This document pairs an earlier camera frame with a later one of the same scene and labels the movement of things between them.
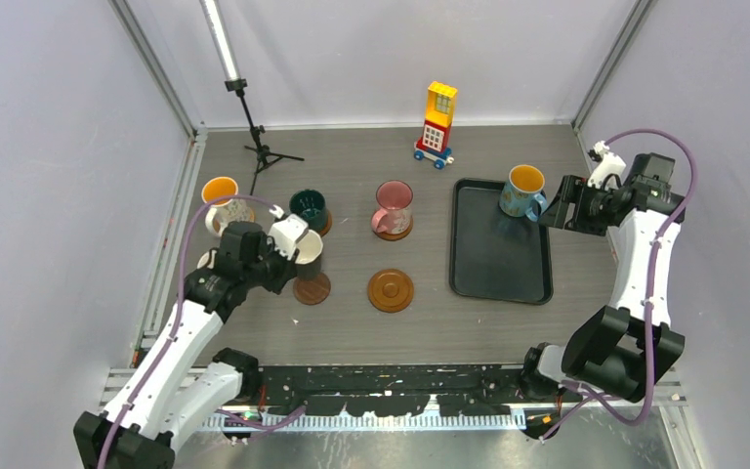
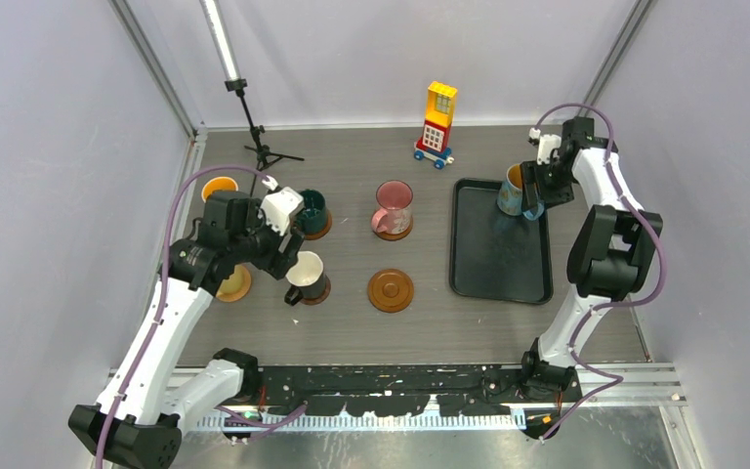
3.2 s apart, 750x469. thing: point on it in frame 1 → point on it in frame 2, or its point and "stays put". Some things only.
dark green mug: (311, 206) stays put
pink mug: (394, 201) stays put
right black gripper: (572, 190) → (550, 197)
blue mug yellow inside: (523, 194) stays put
